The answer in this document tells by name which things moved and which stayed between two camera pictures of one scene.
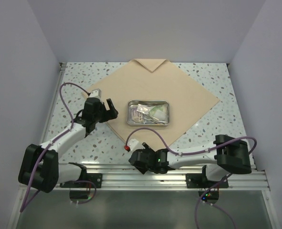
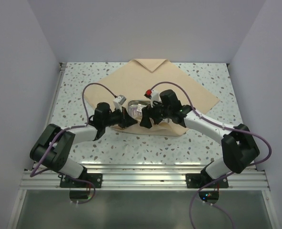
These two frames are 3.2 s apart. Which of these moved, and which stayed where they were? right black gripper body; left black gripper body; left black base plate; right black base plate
Moved: left black gripper body; right black gripper body
Stayed: right black base plate; left black base plate
